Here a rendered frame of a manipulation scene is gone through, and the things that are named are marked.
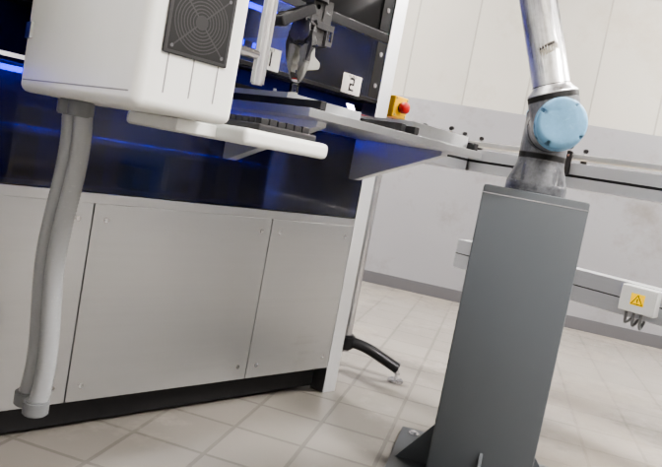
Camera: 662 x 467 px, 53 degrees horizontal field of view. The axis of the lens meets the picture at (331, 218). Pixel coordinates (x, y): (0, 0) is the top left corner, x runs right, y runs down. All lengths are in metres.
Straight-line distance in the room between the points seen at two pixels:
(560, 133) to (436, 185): 2.98
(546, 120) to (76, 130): 1.00
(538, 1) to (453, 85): 2.97
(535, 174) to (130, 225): 1.00
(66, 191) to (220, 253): 0.63
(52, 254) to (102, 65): 0.41
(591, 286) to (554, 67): 1.17
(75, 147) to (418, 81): 3.51
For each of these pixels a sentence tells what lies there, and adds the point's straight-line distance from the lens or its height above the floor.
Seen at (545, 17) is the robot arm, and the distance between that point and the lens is 1.65.
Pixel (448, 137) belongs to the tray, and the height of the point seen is 0.90.
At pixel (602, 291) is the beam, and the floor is 0.49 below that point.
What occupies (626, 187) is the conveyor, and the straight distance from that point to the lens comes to 2.56.
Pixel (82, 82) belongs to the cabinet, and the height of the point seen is 0.83.
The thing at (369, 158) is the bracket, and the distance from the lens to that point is 2.09.
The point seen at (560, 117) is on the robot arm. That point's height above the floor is 0.96.
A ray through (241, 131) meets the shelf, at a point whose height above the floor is 0.80.
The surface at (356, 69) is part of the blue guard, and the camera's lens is 2.12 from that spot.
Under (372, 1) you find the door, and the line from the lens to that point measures 2.19.
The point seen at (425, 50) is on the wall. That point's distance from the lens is 4.65.
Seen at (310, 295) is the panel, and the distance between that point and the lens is 2.13.
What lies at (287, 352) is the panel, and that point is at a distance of 2.14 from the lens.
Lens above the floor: 0.77
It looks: 5 degrees down
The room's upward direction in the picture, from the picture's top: 11 degrees clockwise
